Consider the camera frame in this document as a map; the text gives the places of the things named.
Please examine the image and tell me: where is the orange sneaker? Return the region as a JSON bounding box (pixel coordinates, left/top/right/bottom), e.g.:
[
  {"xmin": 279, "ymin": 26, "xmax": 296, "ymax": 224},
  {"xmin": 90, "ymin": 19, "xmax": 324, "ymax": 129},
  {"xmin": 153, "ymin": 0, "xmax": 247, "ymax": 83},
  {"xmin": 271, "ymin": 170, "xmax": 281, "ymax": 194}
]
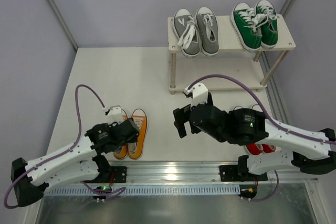
[
  {"xmin": 128, "ymin": 108, "xmax": 148, "ymax": 160},
  {"xmin": 113, "ymin": 109, "xmax": 128, "ymax": 160}
]

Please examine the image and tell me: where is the grey sneaker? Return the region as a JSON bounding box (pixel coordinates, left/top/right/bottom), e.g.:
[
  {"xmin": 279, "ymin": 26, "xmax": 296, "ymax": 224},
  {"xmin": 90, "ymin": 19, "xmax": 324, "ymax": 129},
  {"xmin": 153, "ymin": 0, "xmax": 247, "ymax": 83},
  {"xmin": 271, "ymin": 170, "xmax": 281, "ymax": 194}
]
[
  {"xmin": 173, "ymin": 8, "xmax": 200, "ymax": 58},
  {"xmin": 195, "ymin": 7, "xmax": 219, "ymax": 57}
]

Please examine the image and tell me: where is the green sneaker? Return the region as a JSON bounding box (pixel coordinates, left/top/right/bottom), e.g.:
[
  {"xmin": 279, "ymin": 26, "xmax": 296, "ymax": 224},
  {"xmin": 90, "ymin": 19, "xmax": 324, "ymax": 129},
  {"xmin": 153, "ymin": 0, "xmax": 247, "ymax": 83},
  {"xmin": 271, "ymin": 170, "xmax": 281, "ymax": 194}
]
[
  {"xmin": 255, "ymin": 0, "xmax": 278, "ymax": 48},
  {"xmin": 231, "ymin": 3, "xmax": 262, "ymax": 52}
]

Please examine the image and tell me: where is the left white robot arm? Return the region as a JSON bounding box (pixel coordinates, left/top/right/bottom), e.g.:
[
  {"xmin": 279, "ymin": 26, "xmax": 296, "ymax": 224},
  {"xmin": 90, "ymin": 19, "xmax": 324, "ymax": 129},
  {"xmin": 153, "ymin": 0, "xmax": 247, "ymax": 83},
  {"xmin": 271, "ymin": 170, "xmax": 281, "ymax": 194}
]
[{"xmin": 11, "ymin": 119, "xmax": 140, "ymax": 207}]

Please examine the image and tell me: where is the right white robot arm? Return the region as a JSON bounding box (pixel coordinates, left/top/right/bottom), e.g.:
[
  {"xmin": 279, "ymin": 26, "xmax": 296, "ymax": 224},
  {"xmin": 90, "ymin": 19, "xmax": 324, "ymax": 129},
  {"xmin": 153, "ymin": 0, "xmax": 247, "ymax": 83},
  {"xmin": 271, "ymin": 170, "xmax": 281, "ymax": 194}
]
[{"xmin": 173, "ymin": 94, "xmax": 335, "ymax": 182}]

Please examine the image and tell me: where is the white two-tier shoe shelf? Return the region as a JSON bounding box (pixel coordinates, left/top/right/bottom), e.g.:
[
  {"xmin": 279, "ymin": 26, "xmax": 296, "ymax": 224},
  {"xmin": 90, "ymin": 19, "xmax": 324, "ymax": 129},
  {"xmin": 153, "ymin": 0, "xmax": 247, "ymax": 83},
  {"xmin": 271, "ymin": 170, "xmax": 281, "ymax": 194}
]
[{"xmin": 167, "ymin": 14, "xmax": 296, "ymax": 94}]

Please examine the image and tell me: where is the left red sneaker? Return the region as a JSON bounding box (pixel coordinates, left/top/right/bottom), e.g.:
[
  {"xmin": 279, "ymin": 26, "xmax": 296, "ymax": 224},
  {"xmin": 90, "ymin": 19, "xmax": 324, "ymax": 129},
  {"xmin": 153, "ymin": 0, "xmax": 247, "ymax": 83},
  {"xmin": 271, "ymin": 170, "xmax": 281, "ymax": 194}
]
[{"xmin": 244, "ymin": 143, "xmax": 263, "ymax": 156}]

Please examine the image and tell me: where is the red sneaker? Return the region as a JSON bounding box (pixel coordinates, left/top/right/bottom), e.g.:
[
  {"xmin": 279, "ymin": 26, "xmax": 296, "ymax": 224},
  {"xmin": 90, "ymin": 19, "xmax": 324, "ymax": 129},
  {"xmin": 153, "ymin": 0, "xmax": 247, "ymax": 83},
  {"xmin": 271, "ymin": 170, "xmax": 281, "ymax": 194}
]
[
  {"xmin": 260, "ymin": 144, "xmax": 276, "ymax": 154},
  {"xmin": 244, "ymin": 143, "xmax": 263, "ymax": 156}
]

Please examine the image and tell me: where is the right red sneaker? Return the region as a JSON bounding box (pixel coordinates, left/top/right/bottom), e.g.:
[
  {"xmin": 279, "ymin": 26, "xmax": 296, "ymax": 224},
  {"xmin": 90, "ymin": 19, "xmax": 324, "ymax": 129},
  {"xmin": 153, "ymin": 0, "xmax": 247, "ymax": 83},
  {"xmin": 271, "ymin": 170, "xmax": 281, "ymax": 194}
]
[{"xmin": 260, "ymin": 144, "xmax": 276, "ymax": 154}]

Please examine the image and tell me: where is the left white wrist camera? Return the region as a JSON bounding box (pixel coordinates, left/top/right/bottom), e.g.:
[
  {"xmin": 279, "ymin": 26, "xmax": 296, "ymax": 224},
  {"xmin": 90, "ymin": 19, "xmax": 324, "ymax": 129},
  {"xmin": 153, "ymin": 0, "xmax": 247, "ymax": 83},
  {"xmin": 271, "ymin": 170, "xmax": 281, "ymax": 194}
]
[{"xmin": 105, "ymin": 105, "xmax": 123, "ymax": 125}]

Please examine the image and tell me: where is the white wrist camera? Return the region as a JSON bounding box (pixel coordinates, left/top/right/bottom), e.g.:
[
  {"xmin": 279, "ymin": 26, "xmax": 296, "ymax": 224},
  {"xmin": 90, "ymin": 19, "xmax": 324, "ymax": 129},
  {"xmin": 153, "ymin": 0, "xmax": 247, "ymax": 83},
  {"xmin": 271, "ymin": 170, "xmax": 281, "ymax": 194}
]
[
  {"xmin": 105, "ymin": 105, "xmax": 123, "ymax": 125},
  {"xmin": 183, "ymin": 82, "xmax": 208, "ymax": 108}
]

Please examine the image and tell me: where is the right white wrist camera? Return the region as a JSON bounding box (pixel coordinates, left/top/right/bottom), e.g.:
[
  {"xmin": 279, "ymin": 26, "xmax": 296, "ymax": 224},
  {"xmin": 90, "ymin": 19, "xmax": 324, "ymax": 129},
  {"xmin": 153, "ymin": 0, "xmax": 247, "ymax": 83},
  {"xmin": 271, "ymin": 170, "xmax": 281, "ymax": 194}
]
[{"xmin": 183, "ymin": 82, "xmax": 208, "ymax": 108}]

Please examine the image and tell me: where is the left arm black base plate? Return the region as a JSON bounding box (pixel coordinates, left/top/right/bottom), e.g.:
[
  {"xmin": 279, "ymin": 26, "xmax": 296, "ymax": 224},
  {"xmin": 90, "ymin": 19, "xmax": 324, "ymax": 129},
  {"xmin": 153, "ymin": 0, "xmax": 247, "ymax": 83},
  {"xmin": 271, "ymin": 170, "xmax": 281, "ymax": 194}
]
[{"xmin": 110, "ymin": 166, "xmax": 127, "ymax": 184}]

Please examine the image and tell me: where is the aluminium mounting rail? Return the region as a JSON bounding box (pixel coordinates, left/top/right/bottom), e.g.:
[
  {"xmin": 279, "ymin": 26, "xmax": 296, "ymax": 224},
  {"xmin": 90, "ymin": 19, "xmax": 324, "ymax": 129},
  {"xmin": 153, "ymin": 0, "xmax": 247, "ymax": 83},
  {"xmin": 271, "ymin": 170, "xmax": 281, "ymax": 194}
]
[{"xmin": 31, "ymin": 159, "xmax": 320, "ymax": 187}]

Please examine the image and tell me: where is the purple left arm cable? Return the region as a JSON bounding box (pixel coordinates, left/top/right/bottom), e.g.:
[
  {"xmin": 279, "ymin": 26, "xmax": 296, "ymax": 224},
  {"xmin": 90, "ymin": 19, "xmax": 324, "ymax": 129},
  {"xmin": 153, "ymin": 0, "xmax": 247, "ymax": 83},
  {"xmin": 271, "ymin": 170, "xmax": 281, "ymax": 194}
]
[{"xmin": 4, "ymin": 84, "xmax": 127, "ymax": 208}]

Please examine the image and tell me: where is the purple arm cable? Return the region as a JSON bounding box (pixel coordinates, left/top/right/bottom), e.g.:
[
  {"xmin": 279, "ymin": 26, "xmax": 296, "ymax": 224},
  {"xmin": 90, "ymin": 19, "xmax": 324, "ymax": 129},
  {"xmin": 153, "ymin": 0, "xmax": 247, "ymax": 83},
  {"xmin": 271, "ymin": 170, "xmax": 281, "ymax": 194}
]
[
  {"xmin": 187, "ymin": 74, "xmax": 336, "ymax": 203},
  {"xmin": 4, "ymin": 84, "xmax": 127, "ymax": 208}
]

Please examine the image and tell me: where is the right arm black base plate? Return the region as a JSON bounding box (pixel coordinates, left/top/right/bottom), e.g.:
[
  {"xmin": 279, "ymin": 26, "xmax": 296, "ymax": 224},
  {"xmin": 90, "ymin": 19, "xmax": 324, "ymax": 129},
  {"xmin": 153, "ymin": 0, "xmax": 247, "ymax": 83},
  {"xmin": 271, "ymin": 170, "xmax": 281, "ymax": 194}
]
[{"xmin": 218, "ymin": 165, "xmax": 268, "ymax": 182}]

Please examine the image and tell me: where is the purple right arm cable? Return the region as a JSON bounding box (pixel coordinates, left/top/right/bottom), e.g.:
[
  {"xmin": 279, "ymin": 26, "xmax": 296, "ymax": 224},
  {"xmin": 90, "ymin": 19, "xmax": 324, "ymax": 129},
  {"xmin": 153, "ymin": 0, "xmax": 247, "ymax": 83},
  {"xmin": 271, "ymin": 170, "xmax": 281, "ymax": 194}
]
[{"xmin": 187, "ymin": 74, "xmax": 336, "ymax": 203}]

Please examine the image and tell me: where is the white slotted cable duct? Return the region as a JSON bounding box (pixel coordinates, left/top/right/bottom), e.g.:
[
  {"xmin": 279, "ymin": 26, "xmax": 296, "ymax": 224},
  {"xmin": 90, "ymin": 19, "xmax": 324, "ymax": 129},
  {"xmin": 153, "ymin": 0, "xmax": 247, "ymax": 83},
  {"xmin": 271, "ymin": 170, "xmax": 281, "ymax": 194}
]
[{"xmin": 46, "ymin": 184, "xmax": 240, "ymax": 196}]

